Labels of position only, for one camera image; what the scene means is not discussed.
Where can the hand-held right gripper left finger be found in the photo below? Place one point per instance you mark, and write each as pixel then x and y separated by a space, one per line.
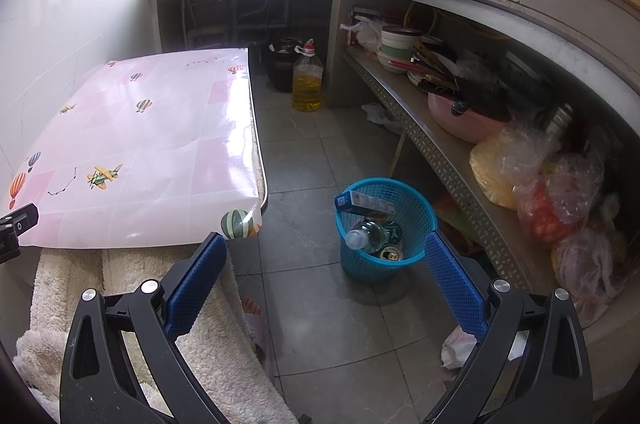
pixel 197 284

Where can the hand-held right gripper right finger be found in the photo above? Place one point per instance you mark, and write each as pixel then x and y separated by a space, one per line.
pixel 455 289

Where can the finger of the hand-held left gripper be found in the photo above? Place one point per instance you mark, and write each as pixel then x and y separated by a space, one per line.
pixel 22 219

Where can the blue mesh wastebasket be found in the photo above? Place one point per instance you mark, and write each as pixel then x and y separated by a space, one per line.
pixel 415 214

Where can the clear plastic bottle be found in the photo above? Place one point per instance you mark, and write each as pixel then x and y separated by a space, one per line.
pixel 365 236

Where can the blue cardboard box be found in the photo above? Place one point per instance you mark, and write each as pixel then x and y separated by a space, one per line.
pixel 360 200

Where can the pinkish crumpled plastic bag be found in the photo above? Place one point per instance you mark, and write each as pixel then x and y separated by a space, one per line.
pixel 457 346

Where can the pink slipper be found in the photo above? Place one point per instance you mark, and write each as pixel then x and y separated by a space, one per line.
pixel 257 334

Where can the clear bag with red contents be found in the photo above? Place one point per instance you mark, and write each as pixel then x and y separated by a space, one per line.
pixel 540 214

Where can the clear bag with yellow contents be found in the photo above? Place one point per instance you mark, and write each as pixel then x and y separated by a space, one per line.
pixel 490 174

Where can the grey perforated shelf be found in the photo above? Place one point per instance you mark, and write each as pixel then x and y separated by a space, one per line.
pixel 450 164

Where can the pale crumpled plastic bag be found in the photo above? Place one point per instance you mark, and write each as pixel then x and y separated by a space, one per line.
pixel 585 264

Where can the pink printed tablecloth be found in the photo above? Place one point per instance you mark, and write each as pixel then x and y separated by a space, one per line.
pixel 150 144

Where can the pink basin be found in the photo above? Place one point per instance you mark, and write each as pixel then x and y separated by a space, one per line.
pixel 460 124

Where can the white crumpled plastic bag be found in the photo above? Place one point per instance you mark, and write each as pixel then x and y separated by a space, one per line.
pixel 380 114

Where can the black pan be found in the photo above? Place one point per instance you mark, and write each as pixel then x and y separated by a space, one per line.
pixel 480 99

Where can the stainless steel container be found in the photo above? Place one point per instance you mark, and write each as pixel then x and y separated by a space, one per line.
pixel 560 119

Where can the cooking oil bottle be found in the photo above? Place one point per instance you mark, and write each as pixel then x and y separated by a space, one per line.
pixel 307 94

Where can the dark ceramic jar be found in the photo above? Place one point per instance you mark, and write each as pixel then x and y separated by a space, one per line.
pixel 280 69

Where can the stack of white bowls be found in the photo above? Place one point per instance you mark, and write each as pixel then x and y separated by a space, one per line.
pixel 397 49

